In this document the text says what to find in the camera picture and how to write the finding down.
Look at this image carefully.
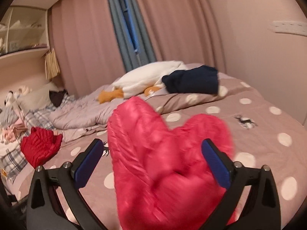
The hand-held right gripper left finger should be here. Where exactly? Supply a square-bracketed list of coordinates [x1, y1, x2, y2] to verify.
[26, 138, 113, 230]

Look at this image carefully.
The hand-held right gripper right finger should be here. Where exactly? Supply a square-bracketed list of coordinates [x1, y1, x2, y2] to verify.
[201, 138, 281, 230]

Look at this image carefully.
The red hooded puffer jacket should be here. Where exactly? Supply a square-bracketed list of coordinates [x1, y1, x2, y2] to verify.
[107, 96, 237, 230]

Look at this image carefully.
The pile of mixed clothes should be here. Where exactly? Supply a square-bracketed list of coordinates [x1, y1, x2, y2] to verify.
[0, 85, 33, 144]

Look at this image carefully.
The polka dot deer blanket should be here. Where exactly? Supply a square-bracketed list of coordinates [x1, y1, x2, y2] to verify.
[5, 63, 307, 230]

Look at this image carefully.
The crumpled grey quilt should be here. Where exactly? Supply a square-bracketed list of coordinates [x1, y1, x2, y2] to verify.
[49, 84, 135, 143]

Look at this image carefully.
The dark red puffer garment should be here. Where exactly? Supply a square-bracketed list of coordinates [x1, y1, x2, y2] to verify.
[20, 127, 63, 168]

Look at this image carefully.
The plaid bed sheet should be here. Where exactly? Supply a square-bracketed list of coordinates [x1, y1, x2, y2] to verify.
[0, 94, 76, 181]

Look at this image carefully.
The dark brown garment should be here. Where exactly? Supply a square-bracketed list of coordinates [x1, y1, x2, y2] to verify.
[49, 89, 69, 107]

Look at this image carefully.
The beige pillow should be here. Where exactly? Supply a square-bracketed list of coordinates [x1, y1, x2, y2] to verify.
[18, 83, 59, 112]

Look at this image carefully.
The folded navy garment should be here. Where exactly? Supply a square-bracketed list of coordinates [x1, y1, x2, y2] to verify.
[162, 65, 219, 94]

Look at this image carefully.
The white goose plush toy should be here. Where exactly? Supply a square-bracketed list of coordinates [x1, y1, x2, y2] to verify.
[98, 61, 190, 104]

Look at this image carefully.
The yellow straw hanging ornament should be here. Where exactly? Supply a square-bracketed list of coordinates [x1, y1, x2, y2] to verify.
[44, 48, 61, 80]

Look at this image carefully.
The pink curtain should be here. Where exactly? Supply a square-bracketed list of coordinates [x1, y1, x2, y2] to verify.
[131, 0, 226, 75]
[48, 0, 127, 96]

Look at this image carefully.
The grey-blue curtain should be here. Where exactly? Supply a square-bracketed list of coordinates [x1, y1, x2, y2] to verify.
[105, 0, 157, 72]

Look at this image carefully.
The cream wall shelf unit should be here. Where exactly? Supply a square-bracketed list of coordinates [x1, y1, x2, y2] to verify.
[0, 3, 51, 60]

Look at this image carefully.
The white wall power strip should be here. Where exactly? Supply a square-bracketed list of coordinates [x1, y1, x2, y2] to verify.
[272, 21, 307, 35]

